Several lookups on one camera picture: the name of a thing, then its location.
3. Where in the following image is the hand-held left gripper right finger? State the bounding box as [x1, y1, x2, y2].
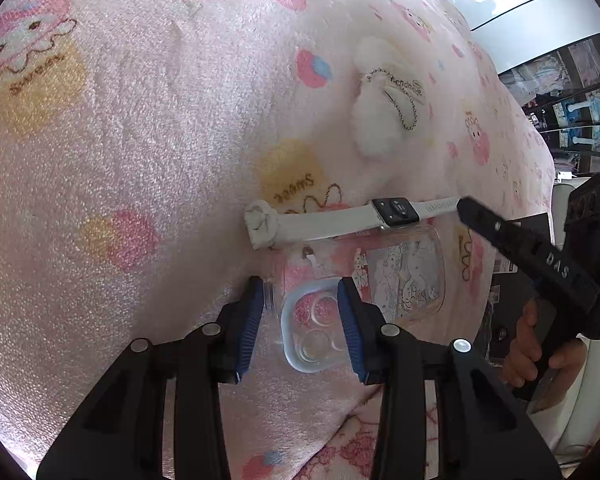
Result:
[336, 277, 572, 480]

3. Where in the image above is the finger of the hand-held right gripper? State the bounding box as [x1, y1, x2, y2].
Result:
[456, 195, 537, 275]

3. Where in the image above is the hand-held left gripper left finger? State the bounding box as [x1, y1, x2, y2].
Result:
[37, 276, 266, 480]

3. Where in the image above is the clear cartoon print phone case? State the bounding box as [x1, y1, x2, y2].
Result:
[262, 224, 447, 374]

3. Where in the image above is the white strap smartwatch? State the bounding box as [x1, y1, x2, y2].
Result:
[250, 195, 462, 252]

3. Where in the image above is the person's right hand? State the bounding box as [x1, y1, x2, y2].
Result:
[502, 299, 589, 402]

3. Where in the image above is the small white crumpled object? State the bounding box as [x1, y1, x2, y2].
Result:
[244, 199, 282, 235]

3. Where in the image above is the display shelf with packets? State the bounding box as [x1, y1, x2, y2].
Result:
[499, 35, 600, 177]

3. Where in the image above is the pink printed blanket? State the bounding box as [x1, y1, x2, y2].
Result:
[0, 0, 557, 480]

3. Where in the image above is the white fluffy plush keychain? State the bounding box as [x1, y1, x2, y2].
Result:
[349, 35, 434, 162]

